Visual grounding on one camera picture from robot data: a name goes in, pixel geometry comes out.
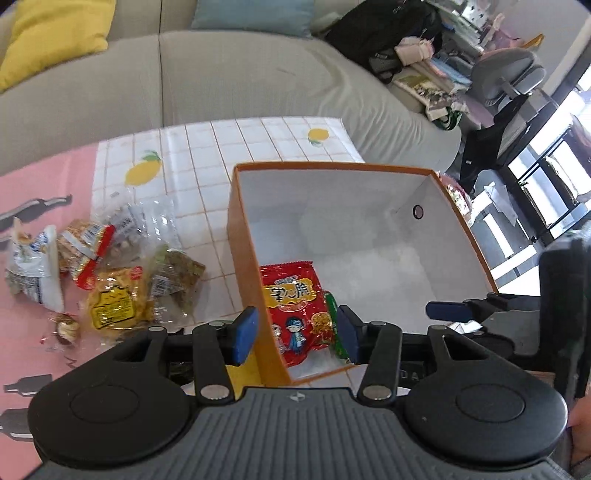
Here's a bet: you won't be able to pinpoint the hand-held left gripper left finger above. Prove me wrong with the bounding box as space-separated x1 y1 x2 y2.
111 307 258 401

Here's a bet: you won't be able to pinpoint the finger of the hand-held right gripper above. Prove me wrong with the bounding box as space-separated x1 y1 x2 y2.
426 294 542 324

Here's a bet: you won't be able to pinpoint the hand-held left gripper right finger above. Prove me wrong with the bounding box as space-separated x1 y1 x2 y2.
337 305 514 401

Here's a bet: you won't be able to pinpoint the red cartoon snack packet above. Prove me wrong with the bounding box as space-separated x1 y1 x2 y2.
259 261 336 368

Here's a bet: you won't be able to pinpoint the clear packet of dark snack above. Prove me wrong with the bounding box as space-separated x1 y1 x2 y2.
147 246 207 321

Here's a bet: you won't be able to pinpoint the orange cardboard box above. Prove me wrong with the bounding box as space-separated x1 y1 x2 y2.
227 161 500 386

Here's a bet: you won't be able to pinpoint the yellow snack packet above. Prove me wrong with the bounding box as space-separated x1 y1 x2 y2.
84 265 155 343

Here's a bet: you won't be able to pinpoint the orange red-edged snack packet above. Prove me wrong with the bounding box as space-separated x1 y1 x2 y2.
56 218 116 291

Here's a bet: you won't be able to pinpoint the white blue snack packet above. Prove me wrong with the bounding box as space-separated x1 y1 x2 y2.
4 217 65 313

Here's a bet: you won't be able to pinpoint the bright green snack packet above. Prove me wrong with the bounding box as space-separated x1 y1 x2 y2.
324 291 352 365

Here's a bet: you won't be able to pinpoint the red patterned bag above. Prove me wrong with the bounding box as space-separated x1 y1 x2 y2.
440 173 472 221

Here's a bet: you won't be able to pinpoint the clear packet of nuts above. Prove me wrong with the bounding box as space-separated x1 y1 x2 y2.
95 196 178 265

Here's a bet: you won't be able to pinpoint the small wrapped candy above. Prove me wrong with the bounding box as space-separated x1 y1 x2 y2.
43 311 83 353

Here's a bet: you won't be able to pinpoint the lemon print grid tablecloth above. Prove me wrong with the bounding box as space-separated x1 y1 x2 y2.
90 117 409 398

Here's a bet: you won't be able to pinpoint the green striped tote bag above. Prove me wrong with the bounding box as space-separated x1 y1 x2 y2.
427 102 468 133

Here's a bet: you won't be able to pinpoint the stack of books and papers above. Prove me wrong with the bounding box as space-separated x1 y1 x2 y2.
392 51 478 121

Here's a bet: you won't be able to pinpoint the grey office chair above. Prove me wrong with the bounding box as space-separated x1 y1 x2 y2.
465 47 546 121

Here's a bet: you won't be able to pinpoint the pink bottle print mat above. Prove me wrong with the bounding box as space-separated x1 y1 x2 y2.
0 141 122 480

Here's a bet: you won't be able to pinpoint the beige sofa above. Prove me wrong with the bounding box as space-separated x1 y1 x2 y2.
0 0 462 185

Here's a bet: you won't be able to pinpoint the pink folded clothes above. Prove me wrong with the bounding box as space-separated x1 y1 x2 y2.
394 37 435 66

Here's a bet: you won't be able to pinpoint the blue cushion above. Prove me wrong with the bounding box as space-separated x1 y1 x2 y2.
191 0 315 38

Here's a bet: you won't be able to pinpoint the yellow cushion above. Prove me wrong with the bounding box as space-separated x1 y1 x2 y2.
0 0 117 93

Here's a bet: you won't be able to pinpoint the black metal window frame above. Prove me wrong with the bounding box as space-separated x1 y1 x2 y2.
505 60 591 238

